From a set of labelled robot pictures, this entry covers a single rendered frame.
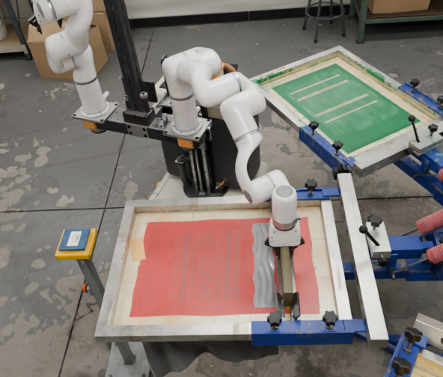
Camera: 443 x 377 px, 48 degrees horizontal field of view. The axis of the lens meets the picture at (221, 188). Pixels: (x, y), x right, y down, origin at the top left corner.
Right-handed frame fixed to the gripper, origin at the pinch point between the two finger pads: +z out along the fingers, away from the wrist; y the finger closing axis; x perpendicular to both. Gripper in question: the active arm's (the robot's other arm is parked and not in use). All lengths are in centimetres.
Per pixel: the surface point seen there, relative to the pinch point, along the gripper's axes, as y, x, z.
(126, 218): 58, -20, 2
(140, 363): 72, -12, 100
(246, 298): 13.1, 13.9, 6.1
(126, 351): 76, -11, 87
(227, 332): 18.7, 27.9, 2.7
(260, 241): 7.9, -9.1, 5.2
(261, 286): 8.1, 9.7, 5.6
